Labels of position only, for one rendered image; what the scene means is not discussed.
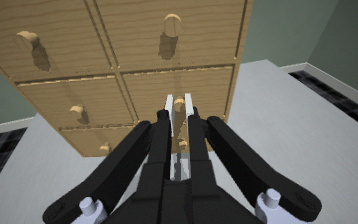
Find tan chest of drawers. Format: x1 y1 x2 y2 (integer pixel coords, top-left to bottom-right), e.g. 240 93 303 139
0 0 254 157

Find wooden drawer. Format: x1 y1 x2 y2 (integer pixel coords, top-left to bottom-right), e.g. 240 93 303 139
171 122 213 152
96 0 245 68
123 64 233 122
61 125 136 156
19 72 134 128
0 0 112 78

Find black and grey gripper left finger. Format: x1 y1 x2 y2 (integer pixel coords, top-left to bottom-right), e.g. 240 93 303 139
42 95 175 224

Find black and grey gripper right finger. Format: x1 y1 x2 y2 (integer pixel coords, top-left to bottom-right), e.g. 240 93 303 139
185 93 322 224

